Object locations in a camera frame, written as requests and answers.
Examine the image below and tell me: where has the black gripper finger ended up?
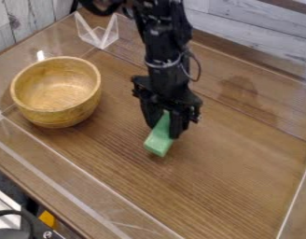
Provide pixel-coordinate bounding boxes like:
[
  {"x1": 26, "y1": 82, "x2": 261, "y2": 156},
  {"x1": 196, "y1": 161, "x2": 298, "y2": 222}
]
[
  {"x1": 141, "y1": 99, "x2": 162, "y2": 129},
  {"x1": 169, "y1": 109, "x2": 190, "y2": 139}
]

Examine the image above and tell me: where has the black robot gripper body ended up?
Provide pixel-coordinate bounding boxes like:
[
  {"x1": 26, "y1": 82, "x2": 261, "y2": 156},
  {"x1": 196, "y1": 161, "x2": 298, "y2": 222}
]
[{"x1": 132, "y1": 59, "x2": 202, "y2": 122}]

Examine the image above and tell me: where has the green rectangular block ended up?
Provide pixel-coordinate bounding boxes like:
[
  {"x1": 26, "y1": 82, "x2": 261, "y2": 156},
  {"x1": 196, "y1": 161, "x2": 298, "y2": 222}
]
[{"x1": 144, "y1": 111, "x2": 173, "y2": 157}]

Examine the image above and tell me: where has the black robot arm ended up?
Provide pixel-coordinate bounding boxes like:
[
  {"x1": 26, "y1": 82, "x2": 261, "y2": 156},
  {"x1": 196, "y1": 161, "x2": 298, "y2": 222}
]
[{"x1": 77, "y1": 0, "x2": 202, "y2": 139}]

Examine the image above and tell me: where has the brown wooden bowl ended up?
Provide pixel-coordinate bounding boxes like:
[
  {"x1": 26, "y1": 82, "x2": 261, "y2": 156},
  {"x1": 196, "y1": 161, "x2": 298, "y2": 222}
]
[{"x1": 9, "y1": 56, "x2": 102, "y2": 128}]

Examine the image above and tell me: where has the yellow and black device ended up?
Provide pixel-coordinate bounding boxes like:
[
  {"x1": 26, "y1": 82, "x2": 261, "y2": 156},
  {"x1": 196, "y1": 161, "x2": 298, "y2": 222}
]
[{"x1": 20, "y1": 208, "x2": 74, "y2": 239}]

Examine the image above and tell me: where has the clear acrylic corner bracket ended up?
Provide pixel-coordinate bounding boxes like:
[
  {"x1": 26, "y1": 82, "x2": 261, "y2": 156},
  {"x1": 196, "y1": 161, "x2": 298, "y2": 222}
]
[{"x1": 74, "y1": 12, "x2": 120, "y2": 49}]

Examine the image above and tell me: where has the clear acrylic tray wall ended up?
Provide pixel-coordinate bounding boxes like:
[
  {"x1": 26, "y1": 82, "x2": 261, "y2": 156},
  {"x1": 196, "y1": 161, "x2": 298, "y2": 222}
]
[{"x1": 0, "y1": 112, "x2": 184, "y2": 239}]

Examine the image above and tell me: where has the black cable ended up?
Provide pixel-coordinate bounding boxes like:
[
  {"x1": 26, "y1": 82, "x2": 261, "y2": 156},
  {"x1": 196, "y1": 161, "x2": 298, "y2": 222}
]
[{"x1": 0, "y1": 209, "x2": 36, "y2": 239}]

